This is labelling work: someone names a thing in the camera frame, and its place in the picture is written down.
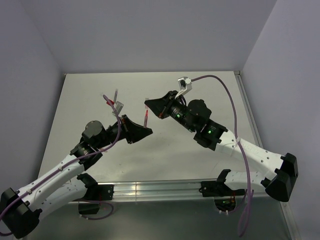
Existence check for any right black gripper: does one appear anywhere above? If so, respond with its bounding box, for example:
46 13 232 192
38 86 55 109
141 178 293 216
145 90 196 133

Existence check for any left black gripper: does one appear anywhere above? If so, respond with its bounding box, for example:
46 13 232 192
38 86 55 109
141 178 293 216
95 114 152 149

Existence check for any red pen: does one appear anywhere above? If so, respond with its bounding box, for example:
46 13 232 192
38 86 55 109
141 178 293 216
143 109 149 128

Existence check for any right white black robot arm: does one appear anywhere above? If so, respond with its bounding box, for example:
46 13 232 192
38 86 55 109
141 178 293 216
144 91 299 202

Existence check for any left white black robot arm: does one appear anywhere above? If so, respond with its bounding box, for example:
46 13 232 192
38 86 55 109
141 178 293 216
0 115 153 239

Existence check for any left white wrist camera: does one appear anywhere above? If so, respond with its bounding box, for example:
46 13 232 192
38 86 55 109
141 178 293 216
106 100 124 115

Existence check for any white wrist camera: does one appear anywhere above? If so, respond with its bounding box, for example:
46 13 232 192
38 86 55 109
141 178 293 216
176 76 192 97
106 100 124 115

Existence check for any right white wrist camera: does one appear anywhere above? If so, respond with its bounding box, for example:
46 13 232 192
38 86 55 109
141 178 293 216
176 76 192 97

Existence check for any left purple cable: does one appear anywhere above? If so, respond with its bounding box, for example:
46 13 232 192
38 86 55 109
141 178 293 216
0 94 126 237

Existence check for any purple cable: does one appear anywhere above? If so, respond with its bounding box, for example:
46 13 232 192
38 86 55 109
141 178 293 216
0 94 126 237
191 74 255 238

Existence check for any aluminium front rail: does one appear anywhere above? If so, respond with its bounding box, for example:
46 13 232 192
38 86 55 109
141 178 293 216
23 180 287 204

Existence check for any aluminium rail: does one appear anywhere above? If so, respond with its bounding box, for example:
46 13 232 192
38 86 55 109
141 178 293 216
233 71 264 148
23 180 287 204

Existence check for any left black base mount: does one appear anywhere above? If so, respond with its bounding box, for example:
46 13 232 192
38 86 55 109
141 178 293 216
78 184 114 216

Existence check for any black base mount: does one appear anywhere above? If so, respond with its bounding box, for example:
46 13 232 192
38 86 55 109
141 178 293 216
198 180 247 213
78 184 114 216

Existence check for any aluminium right side rail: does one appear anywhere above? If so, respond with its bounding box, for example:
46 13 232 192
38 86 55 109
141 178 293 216
233 71 264 148

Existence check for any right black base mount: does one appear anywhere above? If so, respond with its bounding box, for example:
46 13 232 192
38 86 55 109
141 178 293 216
198 180 247 213

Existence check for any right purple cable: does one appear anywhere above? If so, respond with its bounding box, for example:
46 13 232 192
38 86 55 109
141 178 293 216
191 74 255 238

